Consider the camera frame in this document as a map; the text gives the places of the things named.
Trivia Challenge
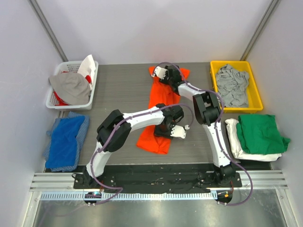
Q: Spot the orange t shirt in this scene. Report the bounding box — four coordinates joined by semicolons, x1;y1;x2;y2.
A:
136;77;180;155

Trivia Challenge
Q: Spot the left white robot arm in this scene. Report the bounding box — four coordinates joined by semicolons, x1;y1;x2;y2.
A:
80;104;189;189

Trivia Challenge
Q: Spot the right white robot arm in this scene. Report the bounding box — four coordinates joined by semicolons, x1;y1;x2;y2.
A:
152;65;236;187

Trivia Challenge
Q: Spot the grey shirt in yellow bin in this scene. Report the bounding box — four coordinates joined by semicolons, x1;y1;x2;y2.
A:
215;64;250;108

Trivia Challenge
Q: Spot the white folded t shirt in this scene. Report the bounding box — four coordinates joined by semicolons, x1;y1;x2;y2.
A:
225;118;282;162

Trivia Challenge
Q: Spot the yellow plastic bin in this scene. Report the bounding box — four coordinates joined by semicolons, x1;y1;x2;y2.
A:
210;61;263;114

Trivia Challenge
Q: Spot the white cloth in basket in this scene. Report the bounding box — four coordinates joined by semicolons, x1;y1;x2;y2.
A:
77;54;97;84

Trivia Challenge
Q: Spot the green folded t shirt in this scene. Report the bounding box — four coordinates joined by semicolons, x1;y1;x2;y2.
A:
236;114;291;155

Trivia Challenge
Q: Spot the beige grey shirt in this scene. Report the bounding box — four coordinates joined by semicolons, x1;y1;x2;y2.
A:
49;72;90;105

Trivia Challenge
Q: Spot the white plastic basket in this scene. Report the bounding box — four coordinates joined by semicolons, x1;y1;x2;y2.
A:
45;60;99;111

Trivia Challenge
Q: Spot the red cloth in basket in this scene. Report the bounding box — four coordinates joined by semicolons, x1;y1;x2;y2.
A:
53;91;69;106

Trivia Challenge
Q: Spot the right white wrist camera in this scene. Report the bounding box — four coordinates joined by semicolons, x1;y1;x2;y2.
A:
151;66;168;79

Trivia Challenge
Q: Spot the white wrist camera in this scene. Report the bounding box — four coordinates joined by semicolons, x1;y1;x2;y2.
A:
170;125;190;139
151;66;168;79

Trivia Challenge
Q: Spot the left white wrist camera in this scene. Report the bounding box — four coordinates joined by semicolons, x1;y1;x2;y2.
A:
170;125;190;139

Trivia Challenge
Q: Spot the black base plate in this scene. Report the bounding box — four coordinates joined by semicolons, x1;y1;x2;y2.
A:
72;164;242;194

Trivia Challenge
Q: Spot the slotted cable duct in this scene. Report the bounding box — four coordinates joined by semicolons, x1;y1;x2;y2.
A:
40;191;217;201

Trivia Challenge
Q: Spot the right corner metal post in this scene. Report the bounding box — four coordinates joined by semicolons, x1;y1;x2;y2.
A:
240;0;281;61

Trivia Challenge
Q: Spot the corner metal post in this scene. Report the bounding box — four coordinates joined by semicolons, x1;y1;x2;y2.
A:
28;0;68;62
240;0;281;61

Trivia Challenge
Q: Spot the aluminium rail frame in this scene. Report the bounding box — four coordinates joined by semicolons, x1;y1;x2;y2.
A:
22;165;298;227

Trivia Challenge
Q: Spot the left corner metal post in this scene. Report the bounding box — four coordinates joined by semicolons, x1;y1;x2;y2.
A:
28;0;68;62

